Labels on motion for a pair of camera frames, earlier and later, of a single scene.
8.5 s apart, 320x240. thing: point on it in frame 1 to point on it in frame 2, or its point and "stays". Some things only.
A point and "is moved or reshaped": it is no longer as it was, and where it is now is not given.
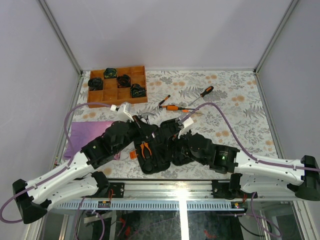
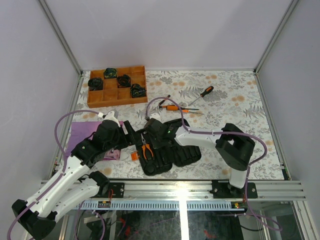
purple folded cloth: [81, 133] stays
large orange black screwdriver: [208, 90] stays
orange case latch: [133, 154] is moved or reshaped
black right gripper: [173, 141] to [155, 144]
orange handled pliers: [146, 145] stays
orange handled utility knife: [173, 107] stays
